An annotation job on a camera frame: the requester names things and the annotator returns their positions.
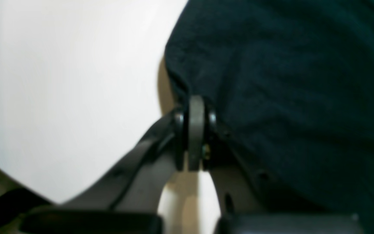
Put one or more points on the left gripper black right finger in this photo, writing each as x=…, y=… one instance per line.
x=261, y=204

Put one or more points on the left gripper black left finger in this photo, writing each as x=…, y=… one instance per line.
x=125, y=200

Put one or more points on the black t-shirt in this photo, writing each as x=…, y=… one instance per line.
x=294, y=82

